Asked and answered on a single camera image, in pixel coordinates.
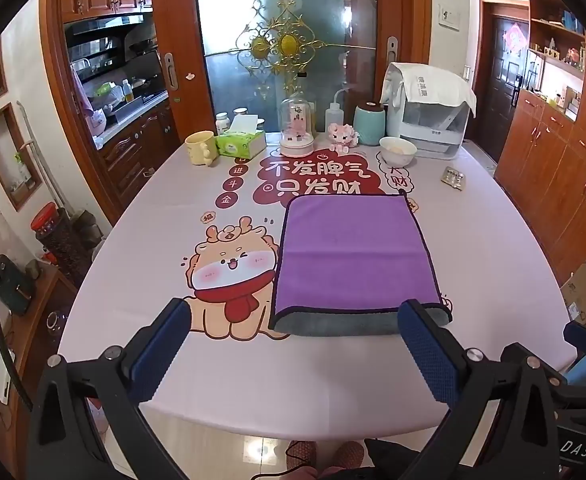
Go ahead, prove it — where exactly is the wooden kitchen base cabinet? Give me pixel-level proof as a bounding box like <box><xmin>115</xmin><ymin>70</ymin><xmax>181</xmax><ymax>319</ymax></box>
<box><xmin>96</xmin><ymin>102</ymin><xmax>180</xmax><ymax>196</ymax></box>

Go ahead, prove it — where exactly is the red lidded jar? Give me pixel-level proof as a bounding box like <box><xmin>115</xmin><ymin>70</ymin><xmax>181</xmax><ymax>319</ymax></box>
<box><xmin>30</xmin><ymin>202</ymin><xmax>96</xmax><ymax>288</ymax></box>

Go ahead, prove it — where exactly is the wooden side table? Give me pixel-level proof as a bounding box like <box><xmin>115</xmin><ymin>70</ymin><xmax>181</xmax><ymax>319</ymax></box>
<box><xmin>0</xmin><ymin>260</ymin><xmax>80</xmax><ymax>480</ymax></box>

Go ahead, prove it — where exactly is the teal canister with brown lid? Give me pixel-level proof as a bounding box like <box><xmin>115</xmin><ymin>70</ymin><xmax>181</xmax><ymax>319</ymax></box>
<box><xmin>353</xmin><ymin>102</ymin><xmax>387</xmax><ymax>147</ymax></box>

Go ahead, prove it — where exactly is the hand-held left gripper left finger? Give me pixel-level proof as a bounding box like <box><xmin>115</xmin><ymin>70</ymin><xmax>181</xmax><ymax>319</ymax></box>
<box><xmin>26</xmin><ymin>297</ymin><xmax>194</xmax><ymax>480</ymax></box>

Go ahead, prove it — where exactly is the glass dome ornament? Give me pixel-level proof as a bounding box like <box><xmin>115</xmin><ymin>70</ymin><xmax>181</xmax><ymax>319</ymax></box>
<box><xmin>279</xmin><ymin>96</ymin><xmax>317</xmax><ymax>158</ymax></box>

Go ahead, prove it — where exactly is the gold ornament on glass door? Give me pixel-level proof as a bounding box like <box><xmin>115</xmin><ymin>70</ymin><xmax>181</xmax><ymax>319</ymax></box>
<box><xmin>235</xmin><ymin>0</ymin><xmax>330</xmax><ymax>101</ymax></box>

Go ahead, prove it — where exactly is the wooden picture frame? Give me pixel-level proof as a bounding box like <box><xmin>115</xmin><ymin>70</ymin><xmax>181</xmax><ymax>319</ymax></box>
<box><xmin>0</xmin><ymin>102</ymin><xmax>44</xmax><ymax>212</ymax></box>

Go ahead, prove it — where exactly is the clear squeeze bottle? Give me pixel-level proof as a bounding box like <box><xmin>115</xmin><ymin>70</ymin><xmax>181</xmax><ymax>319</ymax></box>
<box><xmin>323</xmin><ymin>88</ymin><xmax>350</xmax><ymax>141</ymax></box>

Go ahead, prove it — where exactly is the green tissue box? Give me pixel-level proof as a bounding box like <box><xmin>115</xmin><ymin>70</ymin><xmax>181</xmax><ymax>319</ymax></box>
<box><xmin>216</xmin><ymin>115</ymin><xmax>268</xmax><ymax>160</ymax></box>

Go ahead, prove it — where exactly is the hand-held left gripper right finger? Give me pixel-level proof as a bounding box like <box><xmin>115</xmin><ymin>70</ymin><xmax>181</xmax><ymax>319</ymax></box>
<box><xmin>397</xmin><ymin>299</ymin><xmax>562</xmax><ymax>480</ymax></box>

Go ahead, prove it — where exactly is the purple grey towel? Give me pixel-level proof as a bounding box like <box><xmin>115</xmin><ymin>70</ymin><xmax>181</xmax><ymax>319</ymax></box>
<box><xmin>268</xmin><ymin>193</ymin><xmax>454</xmax><ymax>337</ymax></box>

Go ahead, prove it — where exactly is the red door decoration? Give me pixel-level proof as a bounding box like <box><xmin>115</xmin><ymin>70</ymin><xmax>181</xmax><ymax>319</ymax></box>
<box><xmin>503</xmin><ymin>27</ymin><xmax>526</xmax><ymax>57</ymax></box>

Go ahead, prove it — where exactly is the pink toy figure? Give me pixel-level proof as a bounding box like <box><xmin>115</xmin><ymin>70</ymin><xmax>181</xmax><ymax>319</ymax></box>
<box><xmin>327</xmin><ymin>123</ymin><xmax>360</xmax><ymax>155</ymax></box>

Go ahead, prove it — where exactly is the pill blister pack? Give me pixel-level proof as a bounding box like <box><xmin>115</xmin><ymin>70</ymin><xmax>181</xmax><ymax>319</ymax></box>
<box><xmin>440</xmin><ymin>167</ymin><xmax>468</xmax><ymax>191</ymax></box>

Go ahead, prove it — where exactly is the wooden shelf cabinet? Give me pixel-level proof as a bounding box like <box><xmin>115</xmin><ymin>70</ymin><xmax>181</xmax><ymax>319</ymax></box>
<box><xmin>493</xmin><ymin>0</ymin><xmax>586</xmax><ymax>286</ymax></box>

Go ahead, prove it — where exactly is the dark entrance door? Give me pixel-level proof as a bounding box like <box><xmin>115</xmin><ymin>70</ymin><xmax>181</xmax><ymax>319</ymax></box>
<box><xmin>489</xmin><ymin>14</ymin><xmax>530</xmax><ymax>162</ymax></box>

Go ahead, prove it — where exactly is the yellow mug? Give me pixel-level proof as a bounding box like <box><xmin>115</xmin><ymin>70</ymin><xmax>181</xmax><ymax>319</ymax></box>
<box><xmin>184</xmin><ymin>131</ymin><xmax>218</xmax><ymax>167</ymax></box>

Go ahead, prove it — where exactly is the black small appliance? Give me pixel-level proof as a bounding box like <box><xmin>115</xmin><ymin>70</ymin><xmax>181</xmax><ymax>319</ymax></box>
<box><xmin>0</xmin><ymin>254</ymin><xmax>37</xmax><ymax>317</ymax></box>

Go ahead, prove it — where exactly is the white bowl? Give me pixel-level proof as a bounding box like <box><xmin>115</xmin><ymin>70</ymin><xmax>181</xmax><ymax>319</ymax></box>
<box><xmin>379</xmin><ymin>136</ymin><xmax>418</xmax><ymax>168</ymax></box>

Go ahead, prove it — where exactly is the pink printed tablecloth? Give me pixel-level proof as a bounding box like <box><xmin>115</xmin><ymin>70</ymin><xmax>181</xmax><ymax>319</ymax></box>
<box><xmin>56</xmin><ymin>130</ymin><xmax>581</xmax><ymax>457</ymax></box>

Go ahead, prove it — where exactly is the pink slipper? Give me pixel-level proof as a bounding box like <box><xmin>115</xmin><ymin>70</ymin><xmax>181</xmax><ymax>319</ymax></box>
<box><xmin>287</xmin><ymin>440</ymin><xmax>320</xmax><ymax>467</ymax></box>
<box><xmin>332</xmin><ymin>441</ymin><xmax>365</xmax><ymax>469</ymax></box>

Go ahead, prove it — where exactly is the thin black cable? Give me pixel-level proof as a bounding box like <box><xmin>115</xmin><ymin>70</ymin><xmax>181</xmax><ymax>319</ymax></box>
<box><xmin>273</xmin><ymin>440</ymin><xmax>320</xmax><ymax>480</ymax></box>

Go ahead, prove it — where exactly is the white wall panel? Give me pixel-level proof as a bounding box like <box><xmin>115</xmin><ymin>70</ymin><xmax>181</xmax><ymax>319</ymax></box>
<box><xmin>437</xmin><ymin>3</ymin><xmax>462</xmax><ymax>31</ymax></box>

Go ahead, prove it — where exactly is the white appliance with cloth cover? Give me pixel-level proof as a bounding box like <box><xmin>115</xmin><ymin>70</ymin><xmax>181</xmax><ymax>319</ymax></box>
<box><xmin>380</xmin><ymin>62</ymin><xmax>478</xmax><ymax>160</ymax></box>

